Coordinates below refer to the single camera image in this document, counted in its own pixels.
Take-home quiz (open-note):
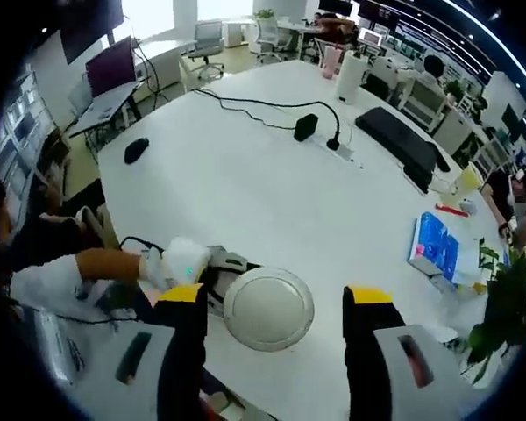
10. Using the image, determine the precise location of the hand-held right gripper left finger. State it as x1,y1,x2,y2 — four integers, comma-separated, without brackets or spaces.
68,282,209,421

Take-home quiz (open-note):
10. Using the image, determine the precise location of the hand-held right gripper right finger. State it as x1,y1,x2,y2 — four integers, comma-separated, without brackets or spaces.
342,284,477,421

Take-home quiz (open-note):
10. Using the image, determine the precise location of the yellow drink cup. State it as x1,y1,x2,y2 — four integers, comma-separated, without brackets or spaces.
455,168,484,196

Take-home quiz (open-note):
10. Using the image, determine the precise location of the white table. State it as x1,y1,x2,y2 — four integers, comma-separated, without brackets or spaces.
95,59,516,421

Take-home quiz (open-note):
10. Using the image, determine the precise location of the grey worn device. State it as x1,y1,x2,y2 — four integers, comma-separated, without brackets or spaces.
24,306,89,387

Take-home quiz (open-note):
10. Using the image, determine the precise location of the green potted plant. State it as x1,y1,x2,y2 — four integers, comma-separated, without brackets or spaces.
466,245,526,389

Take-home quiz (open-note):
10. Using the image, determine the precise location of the black computer mouse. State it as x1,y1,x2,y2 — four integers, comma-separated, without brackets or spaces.
124,137,151,165

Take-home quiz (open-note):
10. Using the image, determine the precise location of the person's white shirt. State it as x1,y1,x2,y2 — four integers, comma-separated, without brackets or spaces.
8,252,141,396

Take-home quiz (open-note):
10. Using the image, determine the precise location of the blue and white tissue pack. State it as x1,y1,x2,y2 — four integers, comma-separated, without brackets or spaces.
406,211,462,294

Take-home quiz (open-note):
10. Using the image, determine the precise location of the black power adapter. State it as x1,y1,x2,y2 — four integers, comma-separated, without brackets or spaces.
294,113,320,143

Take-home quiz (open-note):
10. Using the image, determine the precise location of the white power strip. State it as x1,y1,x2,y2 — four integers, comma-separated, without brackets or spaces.
309,132,365,170

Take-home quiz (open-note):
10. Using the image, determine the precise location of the red pen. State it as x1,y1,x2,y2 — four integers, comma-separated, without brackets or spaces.
435,203,471,217

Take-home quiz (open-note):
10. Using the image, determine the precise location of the black closed laptop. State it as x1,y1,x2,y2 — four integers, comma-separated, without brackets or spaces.
353,105,443,195

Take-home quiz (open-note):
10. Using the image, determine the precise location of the laptop with purple screen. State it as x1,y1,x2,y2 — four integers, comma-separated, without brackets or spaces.
67,36,142,129

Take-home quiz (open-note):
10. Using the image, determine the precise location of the grey office chair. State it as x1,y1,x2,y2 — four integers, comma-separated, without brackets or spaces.
187,20,226,80
253,16,291,63

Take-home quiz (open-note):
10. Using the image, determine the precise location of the white paper towel roll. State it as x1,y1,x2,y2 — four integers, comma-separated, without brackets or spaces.
335,51,362,105

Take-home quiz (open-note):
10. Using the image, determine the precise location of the pink tumbler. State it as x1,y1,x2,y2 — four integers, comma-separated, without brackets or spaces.
322,45,344,81

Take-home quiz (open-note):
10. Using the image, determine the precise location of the white mesh office chair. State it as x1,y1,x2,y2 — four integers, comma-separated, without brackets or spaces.
402,78,449,133

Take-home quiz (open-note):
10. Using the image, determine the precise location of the large black hanging screen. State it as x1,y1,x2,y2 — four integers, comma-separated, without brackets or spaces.
59,0,126,66

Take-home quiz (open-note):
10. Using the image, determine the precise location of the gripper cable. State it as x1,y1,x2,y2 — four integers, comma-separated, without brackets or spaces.
119,235,164,256

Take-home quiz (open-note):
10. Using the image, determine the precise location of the black power cable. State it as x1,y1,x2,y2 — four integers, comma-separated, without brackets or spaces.
191,87,342,151

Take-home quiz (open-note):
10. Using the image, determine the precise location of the white wall shelf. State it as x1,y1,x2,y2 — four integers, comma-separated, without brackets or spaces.
0,65,59,211

